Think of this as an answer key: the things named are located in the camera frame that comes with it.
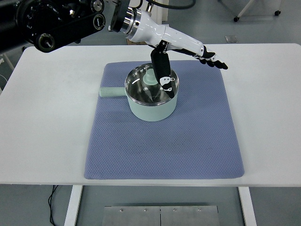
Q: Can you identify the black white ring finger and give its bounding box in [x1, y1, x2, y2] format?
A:
[199, 59, 215, 67]

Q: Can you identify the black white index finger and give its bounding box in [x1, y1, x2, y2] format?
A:
[202, 46, 216, 60]

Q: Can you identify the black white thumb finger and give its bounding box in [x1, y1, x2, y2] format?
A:
[150, 40, 174, 98]

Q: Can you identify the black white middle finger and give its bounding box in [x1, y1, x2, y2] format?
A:
[211, 55, 228, 70]

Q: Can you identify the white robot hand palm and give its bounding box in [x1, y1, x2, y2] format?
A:
[121, 7, 205, 57]

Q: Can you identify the green pot with handle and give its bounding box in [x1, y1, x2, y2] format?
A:
[99, 62, 179, 121]

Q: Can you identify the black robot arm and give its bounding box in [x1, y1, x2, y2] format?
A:
[0, 0, 228, 97]

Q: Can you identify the cardboard box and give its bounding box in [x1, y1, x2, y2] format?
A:
[126, 39, 148, 45]

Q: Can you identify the white cabinet on stand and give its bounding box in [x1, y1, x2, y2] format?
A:
[108, 0, 170, 31]

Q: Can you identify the grey floor outlet cover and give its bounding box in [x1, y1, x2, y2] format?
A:
[225, 35, 238, 43]

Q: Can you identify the glass lid with green knob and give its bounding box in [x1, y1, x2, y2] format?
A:
[125, 63, 179, 106]

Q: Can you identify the blue quilted mat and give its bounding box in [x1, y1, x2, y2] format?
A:
[84, 60, 244, 179]

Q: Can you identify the white wheeled chair base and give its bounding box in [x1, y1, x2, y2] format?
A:
[217, 0, 282, 23]

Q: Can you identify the right white table leg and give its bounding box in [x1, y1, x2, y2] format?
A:
[238, 187, 257, 226]

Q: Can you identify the white table leg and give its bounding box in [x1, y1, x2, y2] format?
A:
[238, 187, 257, 226]
[64, 185, 83, 226]

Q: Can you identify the left white table leg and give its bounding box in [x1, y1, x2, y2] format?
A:
[64, 185, 83, 226]

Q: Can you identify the metal floor plate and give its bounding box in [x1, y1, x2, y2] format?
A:
[102, 206, 220, 226]

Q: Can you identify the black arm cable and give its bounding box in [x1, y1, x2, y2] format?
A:
[145, 0, 197, 11]

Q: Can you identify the black floor cable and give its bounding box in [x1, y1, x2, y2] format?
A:
[48, 185, 59, 226]

